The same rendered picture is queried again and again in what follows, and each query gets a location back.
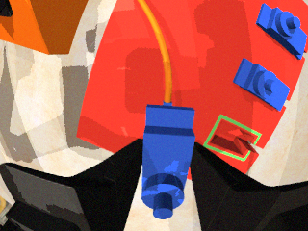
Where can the blue micro servo with orange cable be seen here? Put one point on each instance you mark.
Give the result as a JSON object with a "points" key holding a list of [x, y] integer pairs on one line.
{"points": [[167, 143]]}

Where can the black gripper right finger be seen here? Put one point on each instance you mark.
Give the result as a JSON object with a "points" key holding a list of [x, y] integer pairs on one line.
{"points": [[229, 200]]}

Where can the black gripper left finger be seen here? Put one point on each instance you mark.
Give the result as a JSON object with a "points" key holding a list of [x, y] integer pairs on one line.
{"points": [[98, 199]]}

